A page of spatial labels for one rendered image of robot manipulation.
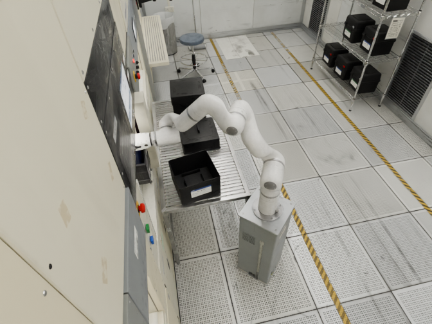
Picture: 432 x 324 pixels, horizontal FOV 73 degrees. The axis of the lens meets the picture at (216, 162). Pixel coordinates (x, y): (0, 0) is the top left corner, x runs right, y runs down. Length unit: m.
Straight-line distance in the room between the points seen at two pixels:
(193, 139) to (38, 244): 1.87
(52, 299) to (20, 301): 0.07
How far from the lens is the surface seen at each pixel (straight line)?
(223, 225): 2.74
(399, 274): 2.86
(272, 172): 1.55
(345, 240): 2.85
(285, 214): 1.92
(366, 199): 3.20
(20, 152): 0.45
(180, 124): 1.53
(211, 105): 1.40
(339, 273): 2.68
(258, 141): 1.48
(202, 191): 1.90
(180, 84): 2.62
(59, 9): 0.78
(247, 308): 2.44
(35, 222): 0.45
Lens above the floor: 2.32
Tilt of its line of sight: 45 degrees down
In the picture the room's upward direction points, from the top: 3 degrees counter-clockwise
